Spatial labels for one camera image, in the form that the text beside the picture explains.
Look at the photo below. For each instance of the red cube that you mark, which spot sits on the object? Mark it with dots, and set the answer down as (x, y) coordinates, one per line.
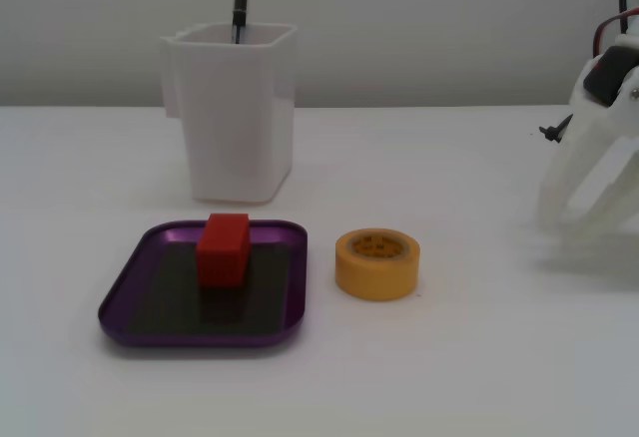
(222, 257)

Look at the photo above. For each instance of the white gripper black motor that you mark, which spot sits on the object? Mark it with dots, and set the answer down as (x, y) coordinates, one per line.
(594, 145)

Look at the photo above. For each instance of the clear black ballpoint pen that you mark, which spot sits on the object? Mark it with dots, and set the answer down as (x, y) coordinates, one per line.
(240, 3)

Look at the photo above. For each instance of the white plastic container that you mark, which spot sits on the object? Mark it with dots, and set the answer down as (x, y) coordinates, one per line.
(234, 123)

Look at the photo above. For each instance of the purple metal tray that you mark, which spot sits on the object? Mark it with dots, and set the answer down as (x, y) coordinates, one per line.
(150, 307)

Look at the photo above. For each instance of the yellow masking tape roll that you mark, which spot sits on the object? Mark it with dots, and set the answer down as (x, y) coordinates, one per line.
(377, 277)

